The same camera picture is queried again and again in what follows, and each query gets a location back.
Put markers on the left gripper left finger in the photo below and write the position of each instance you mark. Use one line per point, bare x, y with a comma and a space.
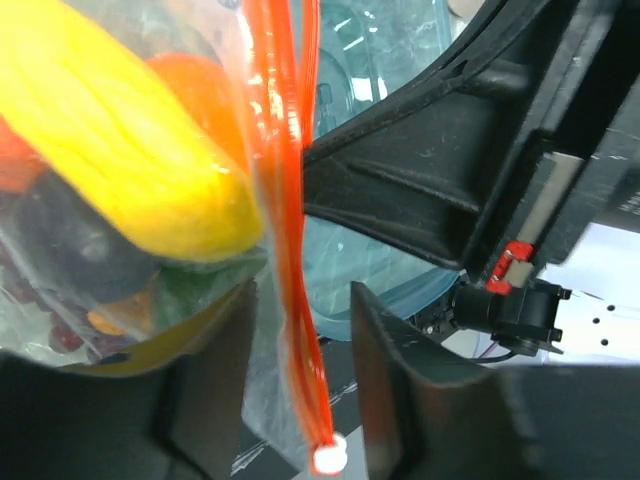
168, 408

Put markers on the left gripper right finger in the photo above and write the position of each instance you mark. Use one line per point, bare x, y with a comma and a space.
428, 413

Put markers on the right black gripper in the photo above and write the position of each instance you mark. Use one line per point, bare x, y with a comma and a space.
565, 174

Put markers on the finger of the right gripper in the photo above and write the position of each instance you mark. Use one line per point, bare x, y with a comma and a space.
448, 157

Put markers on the orange dried fruit slice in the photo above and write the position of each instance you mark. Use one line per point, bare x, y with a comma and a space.
128, 316

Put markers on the green lime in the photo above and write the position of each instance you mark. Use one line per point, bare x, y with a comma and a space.
182, 290

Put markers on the dark red grape bunch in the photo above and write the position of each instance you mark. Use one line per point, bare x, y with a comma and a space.
43, 326

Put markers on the dark purple plum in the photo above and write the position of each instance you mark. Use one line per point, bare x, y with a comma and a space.
72, 249

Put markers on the smooth orange persimmon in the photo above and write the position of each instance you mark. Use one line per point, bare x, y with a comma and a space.
205, 92

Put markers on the clear zip top bag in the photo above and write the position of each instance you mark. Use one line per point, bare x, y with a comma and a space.
271, 60

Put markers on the textured orange tangerine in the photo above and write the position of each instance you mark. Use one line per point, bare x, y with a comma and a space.
20, 164

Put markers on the yellow corn cob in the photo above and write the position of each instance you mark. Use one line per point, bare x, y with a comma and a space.
111, 128

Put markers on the teal plastic food tray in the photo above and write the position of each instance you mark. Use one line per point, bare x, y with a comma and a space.
368, 50

